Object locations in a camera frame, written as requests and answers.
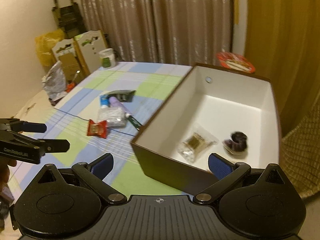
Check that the white wooden chair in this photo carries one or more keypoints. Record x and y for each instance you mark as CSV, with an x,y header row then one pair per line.
x,y
91,52
62,47

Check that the brown cardboard box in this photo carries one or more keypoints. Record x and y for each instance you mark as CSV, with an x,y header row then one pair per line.
x,y
162,165

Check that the yellow plastic bag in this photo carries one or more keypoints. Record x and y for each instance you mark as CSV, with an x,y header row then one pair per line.
x,y
45,47

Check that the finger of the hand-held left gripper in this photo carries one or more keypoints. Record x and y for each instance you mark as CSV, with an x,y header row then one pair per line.
x,y
35,127
56,146

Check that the wooden door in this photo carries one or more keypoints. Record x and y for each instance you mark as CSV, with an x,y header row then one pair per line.
x,y
282,42

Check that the yellow wall hanging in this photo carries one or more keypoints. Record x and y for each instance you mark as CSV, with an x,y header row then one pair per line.
x,y
236,10

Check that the dark green lip gel tube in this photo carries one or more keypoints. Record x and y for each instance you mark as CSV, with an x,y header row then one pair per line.
x,y
133,122

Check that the blue toothpaste tube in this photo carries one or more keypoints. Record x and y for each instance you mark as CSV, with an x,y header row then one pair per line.
x,y
104,101

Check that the wooden cotton swabs packet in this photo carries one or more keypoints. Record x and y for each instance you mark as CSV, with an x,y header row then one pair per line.
x,y
196,142

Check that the dark green sachet packet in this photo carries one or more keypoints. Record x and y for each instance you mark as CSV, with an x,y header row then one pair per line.
x,y
123,95

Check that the purple bottle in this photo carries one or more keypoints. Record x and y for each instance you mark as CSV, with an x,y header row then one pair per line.
x,y
119,103

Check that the red instant noodle bowl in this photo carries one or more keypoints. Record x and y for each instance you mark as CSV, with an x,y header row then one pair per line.
x,y
235,61

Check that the checkered cloth desktop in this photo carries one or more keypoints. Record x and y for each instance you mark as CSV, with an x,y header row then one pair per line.
x,y
120,160

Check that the dark folding step ladder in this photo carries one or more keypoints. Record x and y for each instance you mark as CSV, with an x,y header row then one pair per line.
x,y
66,12

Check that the silver foil bag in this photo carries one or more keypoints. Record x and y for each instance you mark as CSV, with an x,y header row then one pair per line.
x,y
53,82

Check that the beige curtain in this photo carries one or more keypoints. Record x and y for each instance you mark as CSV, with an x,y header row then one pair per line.
x,y
162,20

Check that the red snack packet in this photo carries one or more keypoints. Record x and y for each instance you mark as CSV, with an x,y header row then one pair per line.
x,y
97,129

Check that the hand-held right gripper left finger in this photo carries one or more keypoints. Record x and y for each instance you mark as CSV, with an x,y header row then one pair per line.
x,y
101,166

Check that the person's left hand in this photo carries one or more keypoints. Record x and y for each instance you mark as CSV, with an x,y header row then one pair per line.
x,y
5,172

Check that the brown velvet scrunchie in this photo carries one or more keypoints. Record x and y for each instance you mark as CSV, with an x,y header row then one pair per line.
x,y
236,142

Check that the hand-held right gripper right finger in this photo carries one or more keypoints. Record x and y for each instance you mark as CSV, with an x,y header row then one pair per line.
x,y
220,166

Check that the quilted chair cushion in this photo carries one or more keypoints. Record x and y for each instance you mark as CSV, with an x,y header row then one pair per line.
x,y
302,155

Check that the white jar green label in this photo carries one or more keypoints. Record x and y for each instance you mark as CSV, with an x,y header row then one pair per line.
x,y
107,60

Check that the clear cotton swab bag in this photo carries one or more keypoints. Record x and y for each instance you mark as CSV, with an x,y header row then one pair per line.
x,y
111,116

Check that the dark red wooden box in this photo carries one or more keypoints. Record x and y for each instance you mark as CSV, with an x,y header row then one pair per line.
x,y
56,101

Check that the flat cardboard box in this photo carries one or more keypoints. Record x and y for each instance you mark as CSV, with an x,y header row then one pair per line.
x,y
70,66

